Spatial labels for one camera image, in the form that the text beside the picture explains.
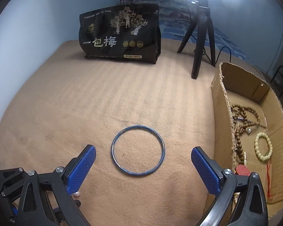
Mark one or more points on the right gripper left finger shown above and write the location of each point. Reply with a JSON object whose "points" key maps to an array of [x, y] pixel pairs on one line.
{"points": [[78, 168]]}

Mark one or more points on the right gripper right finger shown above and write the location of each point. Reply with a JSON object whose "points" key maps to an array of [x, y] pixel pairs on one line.
{"points": [[208, 169]]}

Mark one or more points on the dark metal bangle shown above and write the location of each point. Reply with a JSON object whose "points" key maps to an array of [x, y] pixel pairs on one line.
{"points": [[138, 151]]}

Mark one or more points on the red strap wristwatch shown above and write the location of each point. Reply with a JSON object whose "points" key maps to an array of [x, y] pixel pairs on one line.
{"points": [[242, 170]]}

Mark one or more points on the white pearl earring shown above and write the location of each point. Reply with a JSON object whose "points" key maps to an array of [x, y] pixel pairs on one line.
{"points": [[76, 194]]}

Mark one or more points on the cardboard box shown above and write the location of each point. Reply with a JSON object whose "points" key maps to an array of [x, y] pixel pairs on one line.
{"points": [[234, 85]]}

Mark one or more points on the black snack bag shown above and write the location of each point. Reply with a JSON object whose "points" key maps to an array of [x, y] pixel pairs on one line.
{"points": [[123, 32]]}

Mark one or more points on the black tripod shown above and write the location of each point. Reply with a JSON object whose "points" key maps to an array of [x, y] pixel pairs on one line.
{"points": [[203, 22]]}

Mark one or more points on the blue patterned bed sheet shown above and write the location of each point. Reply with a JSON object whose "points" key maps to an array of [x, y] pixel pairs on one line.
{"points": [[174, 23]]}

